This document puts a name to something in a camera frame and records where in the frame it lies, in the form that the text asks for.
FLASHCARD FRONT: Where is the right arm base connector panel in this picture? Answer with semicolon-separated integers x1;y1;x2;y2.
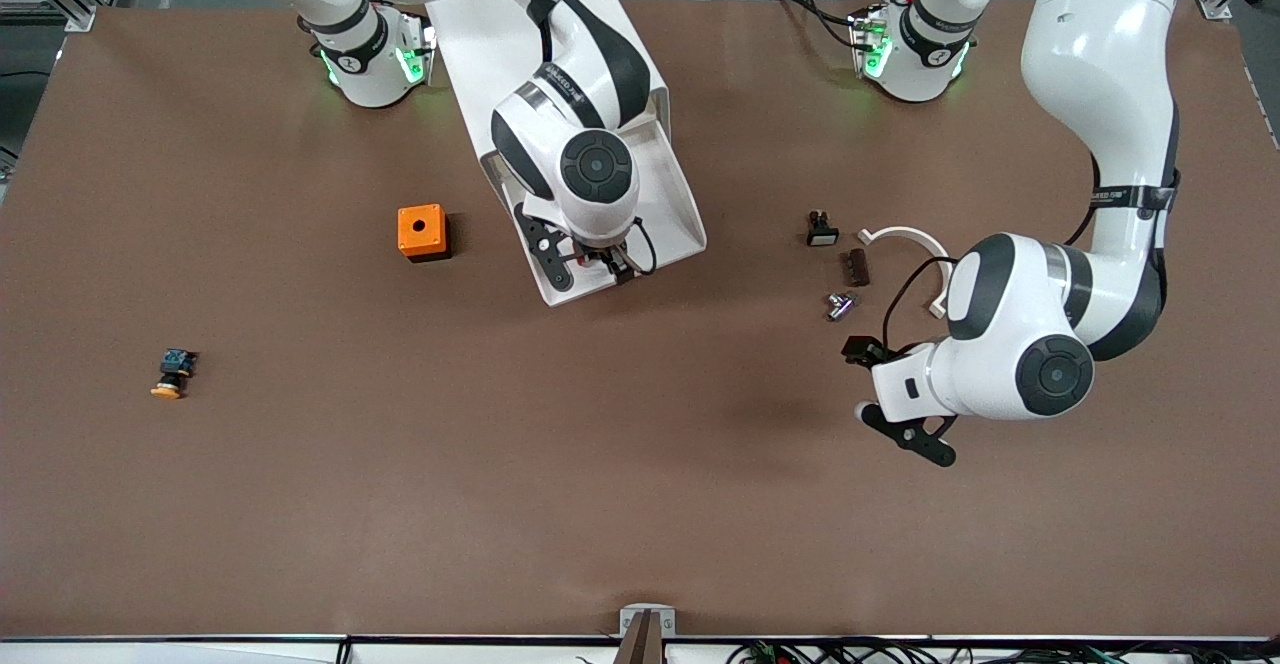
398;6;439;87

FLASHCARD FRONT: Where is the left arm base connector panel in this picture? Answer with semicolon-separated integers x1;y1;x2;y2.
849;4;893;81

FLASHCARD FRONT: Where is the white curved plastic arc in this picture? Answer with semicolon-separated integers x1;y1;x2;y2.
857;226;954;321

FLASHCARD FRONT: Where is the orange box with hole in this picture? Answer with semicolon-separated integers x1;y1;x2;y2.
397;204;452;264

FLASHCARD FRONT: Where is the brown table cover mat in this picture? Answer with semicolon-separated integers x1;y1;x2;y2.
0;0;1280;640

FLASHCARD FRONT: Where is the black cable tangle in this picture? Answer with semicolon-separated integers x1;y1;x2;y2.
725;637;1280;664

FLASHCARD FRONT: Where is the grey metal bracket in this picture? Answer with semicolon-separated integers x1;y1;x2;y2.
619;604;677;640

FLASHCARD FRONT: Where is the brown mounting post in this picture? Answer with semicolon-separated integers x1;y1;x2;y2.
612;610;667;664

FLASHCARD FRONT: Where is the yellow push button switch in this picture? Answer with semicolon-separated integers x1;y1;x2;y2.
150;348;200;401

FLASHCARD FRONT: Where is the white table edge rail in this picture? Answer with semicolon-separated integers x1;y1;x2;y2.
0;636;1280;664

